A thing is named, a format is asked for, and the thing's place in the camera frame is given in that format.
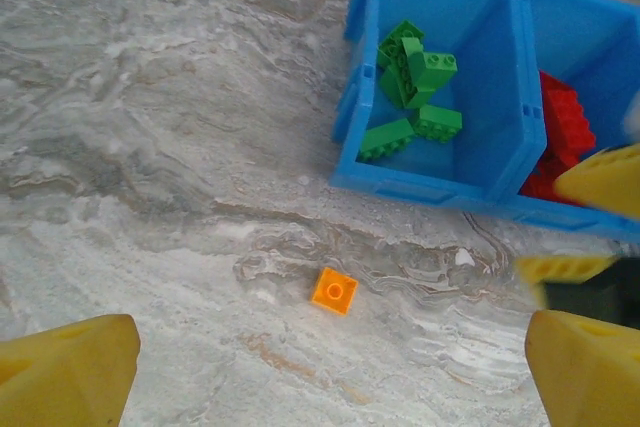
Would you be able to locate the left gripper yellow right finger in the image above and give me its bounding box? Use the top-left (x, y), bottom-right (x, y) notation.
top-left (524, 310), bottom-right (640, 427)

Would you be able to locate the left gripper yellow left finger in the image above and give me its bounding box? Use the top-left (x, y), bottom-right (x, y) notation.
top-left (0, 314), bottom-right (142, 427)

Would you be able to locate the long red lego brick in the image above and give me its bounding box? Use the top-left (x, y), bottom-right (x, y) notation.
top-left (518, 154), bottom-right (581, 206)

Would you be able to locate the large red lego brick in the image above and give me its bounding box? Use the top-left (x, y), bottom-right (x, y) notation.
top-left (538, 71), bottom-right (598, 161)

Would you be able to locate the green sloped lego brick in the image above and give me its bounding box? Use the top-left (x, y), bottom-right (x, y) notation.
top-left (407, 37), bottom-right (459, 108)

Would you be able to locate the long green lego brick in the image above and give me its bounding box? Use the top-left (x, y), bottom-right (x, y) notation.
top-left (357, 117), bottom-right (416, 163)
top-left (377, 20), bottom-right (425, 68)
top-left (379, 46), bottom-right (426, 111)

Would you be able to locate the blue plastic bin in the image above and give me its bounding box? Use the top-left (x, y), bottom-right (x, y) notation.
top-left (499, 0), bottom-right (640, 243)
top-left (328, 0), bottom-right (549, 211)

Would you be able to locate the small orange lego brick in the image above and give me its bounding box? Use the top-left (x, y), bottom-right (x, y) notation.
top-left (310, 266), bottom-right (360, 317)

